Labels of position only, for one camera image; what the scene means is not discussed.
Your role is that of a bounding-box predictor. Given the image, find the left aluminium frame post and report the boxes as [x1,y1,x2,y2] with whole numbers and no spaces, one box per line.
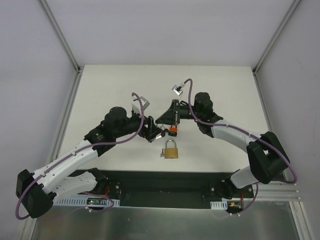
[37,0,85,75]

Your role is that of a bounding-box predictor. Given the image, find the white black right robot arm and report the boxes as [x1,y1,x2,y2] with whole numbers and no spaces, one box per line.
[155,92,289,198]

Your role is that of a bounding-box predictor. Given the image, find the right white cable duct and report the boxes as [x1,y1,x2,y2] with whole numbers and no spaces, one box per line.
[210,200,228,211]

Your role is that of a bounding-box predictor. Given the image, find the left white cable duct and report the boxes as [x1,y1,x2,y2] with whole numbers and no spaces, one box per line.
[53,196,120,208]

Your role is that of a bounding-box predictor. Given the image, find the aluminium frame post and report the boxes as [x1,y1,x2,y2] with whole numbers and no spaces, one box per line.
[252,0,303,75]
[37,0,85,75]

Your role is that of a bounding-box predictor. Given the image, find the large brass padlock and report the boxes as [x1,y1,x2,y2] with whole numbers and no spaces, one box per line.
[164,139,179,159]

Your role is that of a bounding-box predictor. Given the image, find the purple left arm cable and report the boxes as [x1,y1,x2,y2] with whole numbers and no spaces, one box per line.
[14,92,146,220]

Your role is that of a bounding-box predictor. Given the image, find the rear aluminium frame rail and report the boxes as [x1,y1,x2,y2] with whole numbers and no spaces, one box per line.
[256,181,303,202]

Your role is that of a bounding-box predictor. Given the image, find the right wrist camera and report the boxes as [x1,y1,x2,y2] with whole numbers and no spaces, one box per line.
[171,83,185,97]

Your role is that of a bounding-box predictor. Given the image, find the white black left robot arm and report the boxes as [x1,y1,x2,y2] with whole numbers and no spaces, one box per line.
[15,106,166,220]

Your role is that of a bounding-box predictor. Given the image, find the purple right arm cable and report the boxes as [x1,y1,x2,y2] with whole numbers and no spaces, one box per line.
[181,78,298,185]

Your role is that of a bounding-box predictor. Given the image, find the white cable duct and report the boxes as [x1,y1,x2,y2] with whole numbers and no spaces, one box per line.
[210,200,228,211]
[53,196,120,208]

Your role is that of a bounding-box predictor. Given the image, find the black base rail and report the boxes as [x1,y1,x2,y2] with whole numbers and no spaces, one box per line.
[74,166,260,209]

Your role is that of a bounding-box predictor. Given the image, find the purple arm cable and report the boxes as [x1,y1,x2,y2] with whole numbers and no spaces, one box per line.
[14,92,146,220]
[181,78,298,185]

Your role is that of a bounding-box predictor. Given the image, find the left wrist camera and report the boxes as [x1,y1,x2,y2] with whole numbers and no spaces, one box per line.
[131,96,150,117]

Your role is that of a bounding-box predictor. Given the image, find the right aluminium frame post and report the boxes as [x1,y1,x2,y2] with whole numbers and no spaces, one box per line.
[252,0,303,75]

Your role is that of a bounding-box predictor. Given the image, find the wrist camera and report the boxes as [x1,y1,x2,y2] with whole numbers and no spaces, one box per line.
[171,83,185,97]
[131,96,150,117]

